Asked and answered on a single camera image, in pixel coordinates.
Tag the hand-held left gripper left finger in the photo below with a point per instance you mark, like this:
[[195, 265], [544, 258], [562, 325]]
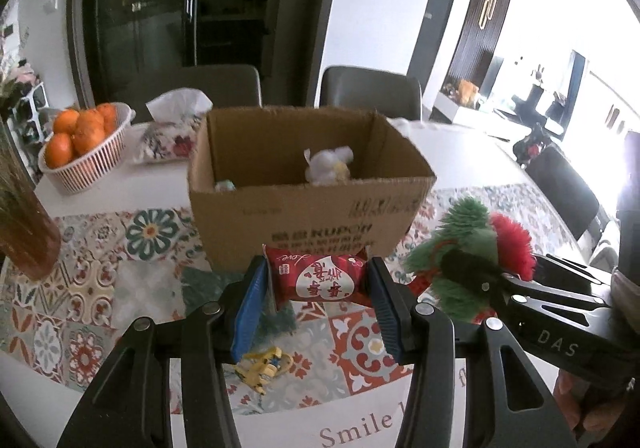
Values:
[[247, 308]]

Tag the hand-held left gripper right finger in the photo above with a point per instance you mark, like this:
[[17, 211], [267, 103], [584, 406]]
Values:
[[387, 318]]

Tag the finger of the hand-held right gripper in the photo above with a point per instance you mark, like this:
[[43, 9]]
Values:
[[475, 273], [575, 273]]

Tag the green plush toy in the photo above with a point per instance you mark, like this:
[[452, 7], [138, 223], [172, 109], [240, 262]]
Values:
[[465, 233]]

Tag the red pompom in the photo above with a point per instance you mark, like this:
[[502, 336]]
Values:
[[515, 248]]

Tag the red snack packet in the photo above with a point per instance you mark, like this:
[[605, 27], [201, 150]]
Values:
[[317, 278]]

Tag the brown cardboard box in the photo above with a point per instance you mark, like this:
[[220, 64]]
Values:
[[280, 223]]

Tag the light blue tissue packet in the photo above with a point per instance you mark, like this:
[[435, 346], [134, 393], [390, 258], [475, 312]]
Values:
[[225, 185]]

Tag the white plush toy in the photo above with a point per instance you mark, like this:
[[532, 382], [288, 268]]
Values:
[[325, 168]]

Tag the person's right hand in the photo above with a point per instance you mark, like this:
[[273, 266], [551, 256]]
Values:
[[575, 398]]

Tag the yellow toy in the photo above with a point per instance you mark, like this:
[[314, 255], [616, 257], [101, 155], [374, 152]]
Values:
[[262, 368]]

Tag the grey dining chair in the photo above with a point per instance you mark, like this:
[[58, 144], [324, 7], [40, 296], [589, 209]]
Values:
[[560, 183], [200, 88], [370, 93]]

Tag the white patterned tablecloth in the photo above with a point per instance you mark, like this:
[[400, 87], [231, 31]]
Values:
[[125, 278]]

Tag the white tv cabinet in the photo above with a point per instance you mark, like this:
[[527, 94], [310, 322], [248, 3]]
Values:
[[470, 117]]

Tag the orange bag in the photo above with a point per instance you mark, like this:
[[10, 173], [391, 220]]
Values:
[[468, 92]]

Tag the floral tissue box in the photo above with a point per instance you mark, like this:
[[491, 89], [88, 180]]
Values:
[[165, 143]]

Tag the white plastic basket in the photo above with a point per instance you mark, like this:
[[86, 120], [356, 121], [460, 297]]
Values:
[[85, 173]]

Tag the glass vase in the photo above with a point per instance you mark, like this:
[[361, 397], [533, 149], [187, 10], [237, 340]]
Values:
[[30, 243]]

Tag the orange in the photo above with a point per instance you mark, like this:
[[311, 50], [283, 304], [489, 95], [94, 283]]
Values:
[[89, 131], [107, 114], [59, 152], [66, 121]]

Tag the dark room door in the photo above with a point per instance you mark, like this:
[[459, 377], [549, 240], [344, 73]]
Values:
[[432, 18]]

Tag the white storage rack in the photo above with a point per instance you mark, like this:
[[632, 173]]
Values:
[[35, 103]]

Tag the dark glass sliding door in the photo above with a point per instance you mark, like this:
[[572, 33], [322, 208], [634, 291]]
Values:
[[150, 3]]

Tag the dark slatted wall panel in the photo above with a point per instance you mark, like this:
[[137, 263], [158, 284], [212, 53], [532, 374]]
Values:
[[470, 53]]

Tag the gold wall lamp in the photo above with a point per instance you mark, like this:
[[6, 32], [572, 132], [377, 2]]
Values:
[[486, 11]]

